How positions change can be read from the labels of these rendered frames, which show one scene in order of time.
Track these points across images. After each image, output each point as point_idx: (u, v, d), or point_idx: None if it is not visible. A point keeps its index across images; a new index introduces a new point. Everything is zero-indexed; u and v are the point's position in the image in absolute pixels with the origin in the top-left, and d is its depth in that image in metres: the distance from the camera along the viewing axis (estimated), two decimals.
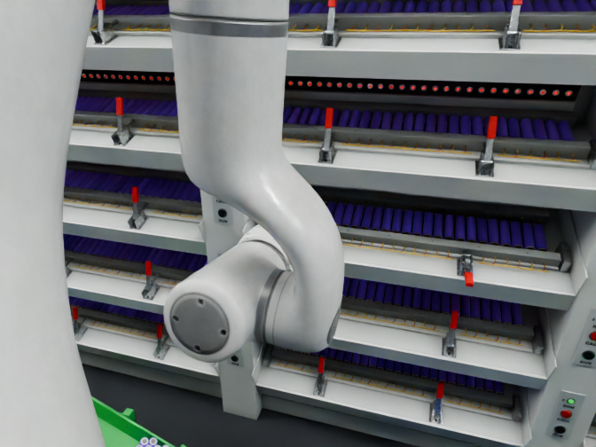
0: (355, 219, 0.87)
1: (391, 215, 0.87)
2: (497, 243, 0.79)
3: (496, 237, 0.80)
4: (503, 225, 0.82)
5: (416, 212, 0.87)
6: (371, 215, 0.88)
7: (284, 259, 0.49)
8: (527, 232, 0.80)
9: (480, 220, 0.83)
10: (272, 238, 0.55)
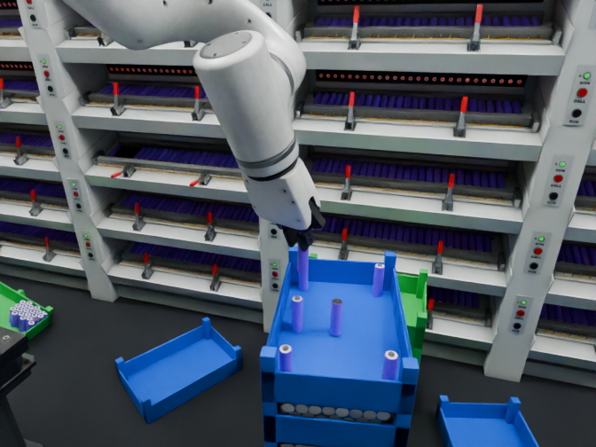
0: (152, 155, 1.36)
1: (176, 153, 1.36)
2: (228, 167, 1.29)
3: (229, 163, 1.29)
4: None
5: (192, 151, 1.36)
6: (164, 153, 1.37)
7: None
8: None
9: (225, 154, 1.33)
10: (266, 192, 0.58)
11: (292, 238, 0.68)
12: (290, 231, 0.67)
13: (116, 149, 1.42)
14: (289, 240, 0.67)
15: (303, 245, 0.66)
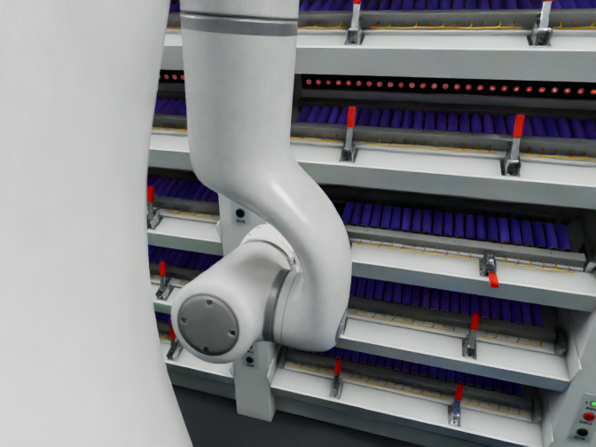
0: (374, 219, 0.86)
1: (410, 215, 0.86)
2: (520, 244, 0.78)
3: (518, 237, 0.79)
4: (525, 225, 0.81)
5: (435, 212, 0.86)
6: (389, 215, 0.87)
7: (288, 259, 0.49)
8: (549, 232, 0.79)
9: (501, 220, 0.82)
10: (274, 238, 0.55)
11: None
12: None
13: None
14: None
15: None
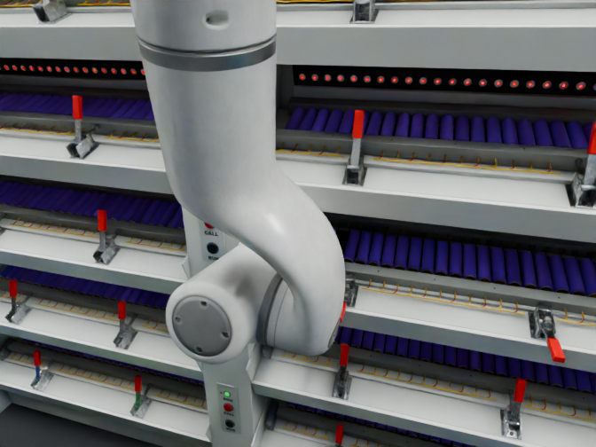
0: (387, 254, 0.66)
1: (433, 250, 0.66)
2: (582, 292, 0.59)
3: (580, 283, 0.59)
4: (587, 266, 0.61)
5: (466, 246, 0.66)
6: (406, 249, 0.67)
7: None
8: None
9: (553, 258, 0.63)
10: None
11: None
12: None
13: None
14: None
15: None
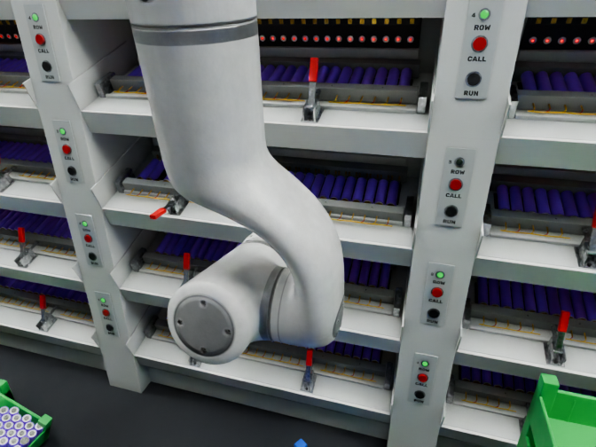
0: None
1: None
2: (348, 199, 0.76)
3: (347, 192, 0.77)
4: (358, 182, 0.79)
5: None
6: None
7: None
8: (380, 188, 0.77)
9: (337, 177, 0.80)
10: None
11: None
12: None
13: (152, 166, 0.89)
14: None
15: None
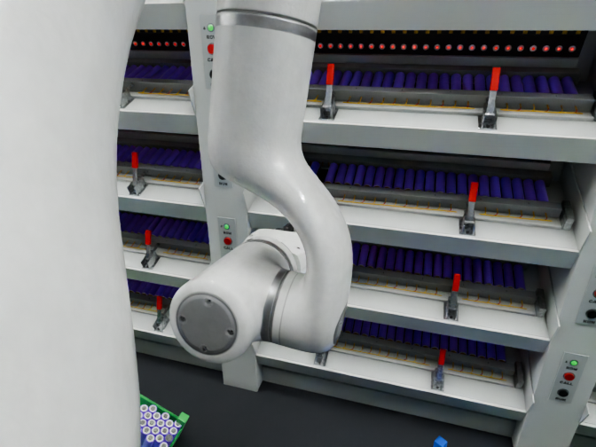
0: (357, 177, 0.87)
1: (393, 174, 0.87)
2: (498, 198, 0.80)
3: (497, 192, 0.80)
4: (505, 181, 0.82)
5: (418, 170, 0.87)
6: (372, 174, 0.88)
7: None
8: (528, 187, 0.80)
9: (482, 177, 0.84)
10: None
11: None
12: None
13: None
14: None
15: None
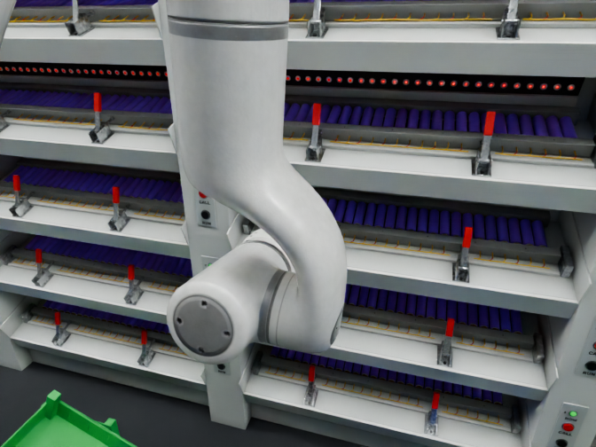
0: (348, 215, 0.84)
1: (384, 212, 0.84)
2: (495, 240, 0.76)
3: (493, 233, 0.76)
4: (501, 222, 0.78)
5: (411, 208, 0.83)
6: (363, 211, 0.84)
7: None
8: (525, 229, 0.77)
9: (476, 216, 0.80)
10: None
11: None
12: None
13: None
14: None
15: None
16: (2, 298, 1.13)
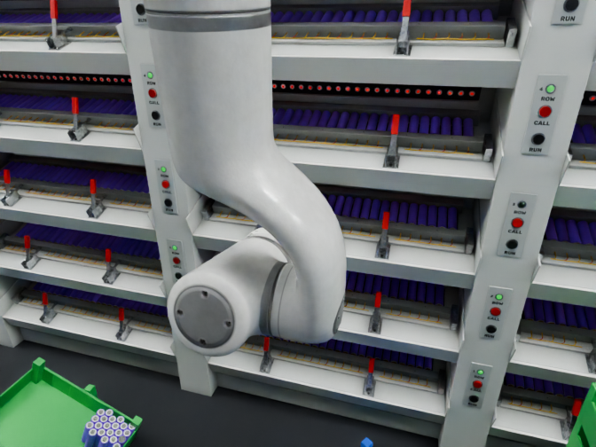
0: None
1: None
2: (413, 223, 0.89)
3: (413, 218, 0.89)
4: (421, 208, 0.91)
5: (347, 197, 0.96)
6: None
7: None
8: (441, 215, 0.89)
9: (402, 204, 0.93)
10: None
11: None
12: None
13: None
14: None
15: None
16: None
